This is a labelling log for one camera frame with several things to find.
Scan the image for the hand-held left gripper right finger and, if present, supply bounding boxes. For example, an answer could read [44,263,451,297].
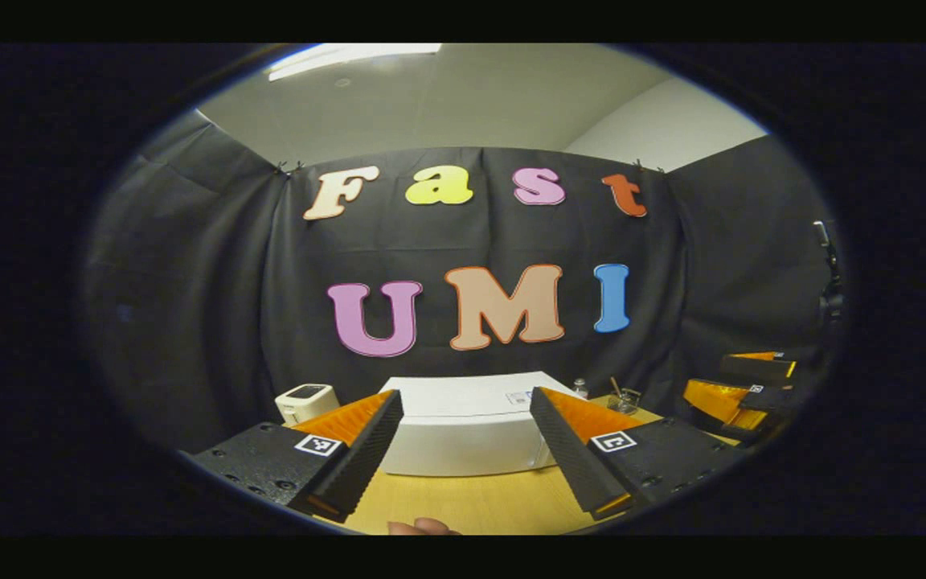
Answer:
[529,386,753,521]

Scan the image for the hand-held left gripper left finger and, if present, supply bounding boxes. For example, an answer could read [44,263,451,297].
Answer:
[190,389,404,524]

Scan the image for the white microwave oven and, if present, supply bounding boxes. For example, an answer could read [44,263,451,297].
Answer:
[379,371,588,477]

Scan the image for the white toaster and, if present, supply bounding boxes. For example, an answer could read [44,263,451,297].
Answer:
[274,384,341,427]

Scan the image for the small glass jar with stick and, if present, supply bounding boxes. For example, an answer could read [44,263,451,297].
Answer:
[608,376,642,415]

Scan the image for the black backdrop cloth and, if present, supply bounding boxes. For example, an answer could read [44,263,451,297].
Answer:
[85,109,838,455]

